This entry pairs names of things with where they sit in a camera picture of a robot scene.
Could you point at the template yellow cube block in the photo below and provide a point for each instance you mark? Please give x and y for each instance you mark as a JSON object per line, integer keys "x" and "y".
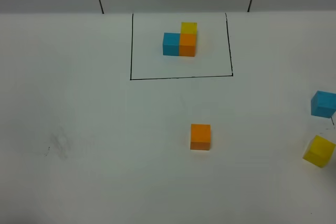
{"x": 188, "y": 28}

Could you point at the template blue cube block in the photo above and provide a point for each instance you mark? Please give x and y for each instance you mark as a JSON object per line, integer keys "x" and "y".
{"x": 171, "y": 44}

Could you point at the template orange cube block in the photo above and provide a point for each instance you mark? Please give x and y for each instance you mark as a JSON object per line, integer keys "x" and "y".
{"x": 187, "y": 45}

